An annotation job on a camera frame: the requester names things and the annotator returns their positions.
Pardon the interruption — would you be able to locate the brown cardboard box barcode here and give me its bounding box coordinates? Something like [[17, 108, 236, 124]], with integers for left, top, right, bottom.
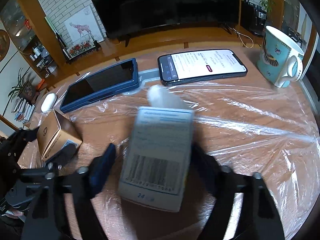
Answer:
[[37, 110, 82, 161]]

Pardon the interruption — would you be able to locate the white earbuds case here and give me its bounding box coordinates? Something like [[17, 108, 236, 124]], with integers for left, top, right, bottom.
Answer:
[[41, 93, 57, 113]]

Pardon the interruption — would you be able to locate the teal patterned mug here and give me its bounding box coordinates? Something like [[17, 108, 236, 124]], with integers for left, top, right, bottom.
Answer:
[[257, 25, 304, 88]]

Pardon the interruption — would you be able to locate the large potted spider plant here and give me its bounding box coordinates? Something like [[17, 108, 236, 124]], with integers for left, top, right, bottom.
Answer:
[[3, 68, 40, 114]]

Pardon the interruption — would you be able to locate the large black television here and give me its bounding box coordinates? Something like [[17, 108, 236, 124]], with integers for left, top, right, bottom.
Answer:
[[92, 0, 240, 40]]

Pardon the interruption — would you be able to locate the white medicine box barcode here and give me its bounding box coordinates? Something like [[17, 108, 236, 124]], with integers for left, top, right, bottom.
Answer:
[[118, 107, 194, 212]]

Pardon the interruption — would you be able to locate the small potted green plant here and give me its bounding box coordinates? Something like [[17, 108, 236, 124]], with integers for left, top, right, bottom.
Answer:
[[259, 0, 275, 17]]

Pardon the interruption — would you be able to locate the deer painting with flowers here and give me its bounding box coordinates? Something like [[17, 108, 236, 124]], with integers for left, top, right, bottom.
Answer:
[[45, 5, 104, 63]]

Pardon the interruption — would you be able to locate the white charging cable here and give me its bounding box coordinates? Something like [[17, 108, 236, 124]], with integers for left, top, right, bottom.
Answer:
[[232, 27, 254, 49]]

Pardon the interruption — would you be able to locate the wooden TV cabinet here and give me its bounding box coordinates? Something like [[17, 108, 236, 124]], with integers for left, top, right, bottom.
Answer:
[[43, 26, 262, 89]]

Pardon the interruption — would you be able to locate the black smartphone lit screen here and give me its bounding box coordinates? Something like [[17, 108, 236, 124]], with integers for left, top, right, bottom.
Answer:
[[157, 49, 248, 86]]

